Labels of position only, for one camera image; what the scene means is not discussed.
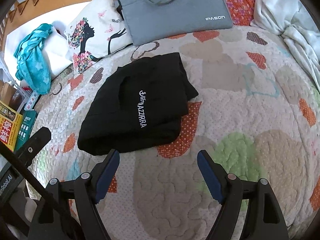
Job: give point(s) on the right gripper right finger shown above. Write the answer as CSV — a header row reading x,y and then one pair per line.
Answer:
x,y
213,174

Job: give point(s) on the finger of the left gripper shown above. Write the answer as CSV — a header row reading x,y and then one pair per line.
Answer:
x,y
29,150

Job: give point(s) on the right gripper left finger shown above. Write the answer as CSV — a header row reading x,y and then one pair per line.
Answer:
x,y
103,174

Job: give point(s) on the black pants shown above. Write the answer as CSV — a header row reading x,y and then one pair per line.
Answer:
x,y
139,106

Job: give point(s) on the green book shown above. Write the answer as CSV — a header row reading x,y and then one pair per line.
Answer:
x,y
28,121

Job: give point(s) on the teal star fabric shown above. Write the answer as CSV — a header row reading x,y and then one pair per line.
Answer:
x,y
31,64

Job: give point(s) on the white printed lady pillow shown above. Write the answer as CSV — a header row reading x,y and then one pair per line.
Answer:
x,y
97,32

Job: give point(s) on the grey laptop bag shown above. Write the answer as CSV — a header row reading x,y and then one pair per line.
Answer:
x,y
150,20

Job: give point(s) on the white crumpled blanket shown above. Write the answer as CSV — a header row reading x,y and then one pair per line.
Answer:
x,y
291,20

